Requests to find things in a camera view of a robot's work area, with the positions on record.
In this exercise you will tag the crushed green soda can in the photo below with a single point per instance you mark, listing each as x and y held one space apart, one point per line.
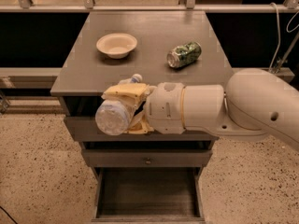
183 55

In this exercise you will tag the grey middle drawer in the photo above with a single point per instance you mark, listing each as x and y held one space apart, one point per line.
146 158

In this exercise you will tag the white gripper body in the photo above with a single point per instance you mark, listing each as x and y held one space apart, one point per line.
164 107

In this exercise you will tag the beige paper bowl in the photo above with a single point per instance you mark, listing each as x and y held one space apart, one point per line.
116 46

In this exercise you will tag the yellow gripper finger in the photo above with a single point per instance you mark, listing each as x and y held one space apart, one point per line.
132 94
139 124

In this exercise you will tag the grey open bottom drawer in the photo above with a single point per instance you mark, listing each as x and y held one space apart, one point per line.
148 196

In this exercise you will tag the clear blue plastic bottle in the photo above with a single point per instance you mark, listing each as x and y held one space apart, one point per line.
112 116

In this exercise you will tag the grey wooden drawer cabinet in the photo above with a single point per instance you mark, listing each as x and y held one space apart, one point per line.
87 72

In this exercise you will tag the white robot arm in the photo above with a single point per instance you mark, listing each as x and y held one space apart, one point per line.
252 105

